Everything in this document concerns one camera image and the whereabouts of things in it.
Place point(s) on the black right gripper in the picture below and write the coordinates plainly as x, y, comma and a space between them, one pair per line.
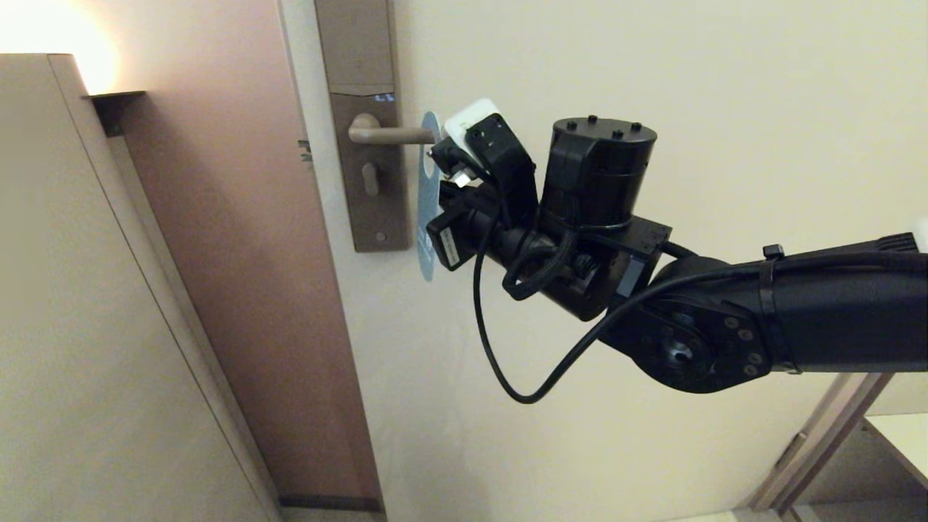
493, 239

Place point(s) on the white door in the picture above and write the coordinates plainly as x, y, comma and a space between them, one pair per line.
725, 72

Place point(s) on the dark wall lamp bracket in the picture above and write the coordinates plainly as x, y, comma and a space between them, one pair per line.
116, 109

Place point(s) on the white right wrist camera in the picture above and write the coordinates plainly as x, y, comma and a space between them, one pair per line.
471, 116

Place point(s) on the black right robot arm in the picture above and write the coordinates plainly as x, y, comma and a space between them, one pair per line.
834, 312

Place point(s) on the brown frame hinge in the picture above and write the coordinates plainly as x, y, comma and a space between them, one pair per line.
790, 449

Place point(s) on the dark baseboard strip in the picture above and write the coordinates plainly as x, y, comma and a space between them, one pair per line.
326, 504

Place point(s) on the brown door lock plate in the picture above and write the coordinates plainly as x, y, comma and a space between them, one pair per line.
355, 43

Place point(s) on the blue do-not-disturb door sign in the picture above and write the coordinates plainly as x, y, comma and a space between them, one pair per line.
424, 196

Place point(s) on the black right camera bracket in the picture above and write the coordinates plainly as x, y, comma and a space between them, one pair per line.
507, 159

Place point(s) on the small metal latch plate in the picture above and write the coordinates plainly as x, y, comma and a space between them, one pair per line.
306, 152

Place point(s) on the brown closet door frame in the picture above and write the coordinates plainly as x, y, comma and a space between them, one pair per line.
826, 428

